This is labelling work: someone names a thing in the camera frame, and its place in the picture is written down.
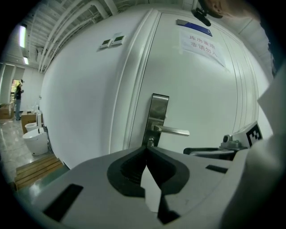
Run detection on white door frame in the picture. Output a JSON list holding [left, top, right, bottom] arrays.
[[122, 8, 162, 150]]

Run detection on white toilet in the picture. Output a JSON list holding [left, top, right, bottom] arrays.
[[22, 127, 49, 157], [24, 122, 39, 133]]

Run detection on white ceiling pipes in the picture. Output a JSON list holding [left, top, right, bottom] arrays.
[[29, 0, 126, 72]]

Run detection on silver door lock plate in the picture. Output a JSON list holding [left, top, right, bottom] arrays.
[[142, 93, 170, 148]]

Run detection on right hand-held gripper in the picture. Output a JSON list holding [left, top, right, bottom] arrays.
[[183, 120, 264, 161]]

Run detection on silver door lever handle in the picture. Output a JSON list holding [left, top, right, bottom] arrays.
[[151, 124, 190, 136]]

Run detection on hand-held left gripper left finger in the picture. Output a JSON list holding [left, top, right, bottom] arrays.
[[31, 146, 167, 229]]

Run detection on person's head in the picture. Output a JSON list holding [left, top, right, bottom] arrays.
[[202, 0, 253, 19]]

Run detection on white wall thermostat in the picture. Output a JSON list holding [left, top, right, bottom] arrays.
[[99, 39, 112, 50], [110, 34, 126, 47]]

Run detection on white door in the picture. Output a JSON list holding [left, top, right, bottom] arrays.
[[129, 11, 271, 155]]

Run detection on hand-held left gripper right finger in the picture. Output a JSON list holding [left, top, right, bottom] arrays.
[[147, 146, 235, 229]]

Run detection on white paper sign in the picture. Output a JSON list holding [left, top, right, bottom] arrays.
[[178, 30, 227, 68]]

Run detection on brown cardboard box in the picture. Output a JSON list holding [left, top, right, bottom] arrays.
[[0, 102, 15, 119], [21, 112, 38, 135]]

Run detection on person's white shirt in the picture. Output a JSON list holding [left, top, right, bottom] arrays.
[[220, 15, 286, 229]]

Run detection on wooden pallet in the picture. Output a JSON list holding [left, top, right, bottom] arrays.
[[14, 154, 68, 191]]

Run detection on black head camera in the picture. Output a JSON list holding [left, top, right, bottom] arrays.
[[191, 7, 212, 27]]

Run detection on blue door plate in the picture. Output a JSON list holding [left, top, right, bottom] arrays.
[[176, 19, 212, 36]]

